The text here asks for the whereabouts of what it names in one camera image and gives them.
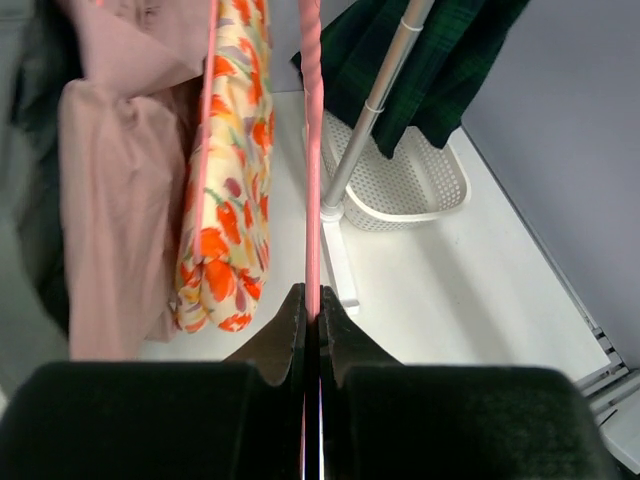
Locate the orange floral skirt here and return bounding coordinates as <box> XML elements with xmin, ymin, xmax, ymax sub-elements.
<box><xmin>175</xmin><ymin>1</ymin><xmax>275</xmax><ymax>333</ymax></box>

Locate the white perforated plastic basket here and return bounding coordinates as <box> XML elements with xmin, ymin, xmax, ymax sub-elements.
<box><xmin>342</xmin><ymin>127</ymin><xmax>471</xmax><ymax>231</ymax></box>

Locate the pink wire hanger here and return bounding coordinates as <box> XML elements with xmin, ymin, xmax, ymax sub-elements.
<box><xmin>298</xmin><ymin>0</ymin><xmax>324</xmax><ymax>480</ymax></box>

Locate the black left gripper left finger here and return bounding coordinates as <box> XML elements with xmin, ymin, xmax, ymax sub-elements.
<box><xmin>1</xmin><ymin>285</ymin><xmax>305</xmax><ymax>479</ymax></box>

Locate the dark green plaid skirt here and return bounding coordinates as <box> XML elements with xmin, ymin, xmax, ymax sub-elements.
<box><xmin>321</xmin><ymin>0</ymin><xmax>528</xmax><ymax>158</ymax></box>

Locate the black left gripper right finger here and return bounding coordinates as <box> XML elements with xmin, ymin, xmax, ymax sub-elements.
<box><xmin>319</xmin><ymin>288</ymin><xmax>619</xmax><ymax>479</ymax></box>

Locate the silver clothes rack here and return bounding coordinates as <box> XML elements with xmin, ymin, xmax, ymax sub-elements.
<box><xmin>320</xmin><ymin>0</ymin><xmax>434</xmax><ymax>315</ymax></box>

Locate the grey skirt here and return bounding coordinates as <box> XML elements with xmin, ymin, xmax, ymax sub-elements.
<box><xmin>1</xmin><ymin>1</ymin><xmax>82</xmax><ymax>397</ymax></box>

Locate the pink hanger of floral skirt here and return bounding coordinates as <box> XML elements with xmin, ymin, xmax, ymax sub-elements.
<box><xmin>193</xmin><ymin>0</ymin><xmax>218</xmax><ymax>263</ymax></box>

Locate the pink pleated skirt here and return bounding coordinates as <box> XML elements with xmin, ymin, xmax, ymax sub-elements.
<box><xmin>58</xmin><ymin>0</ymin><xmax>210</xmax><ymax>361</ymax></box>

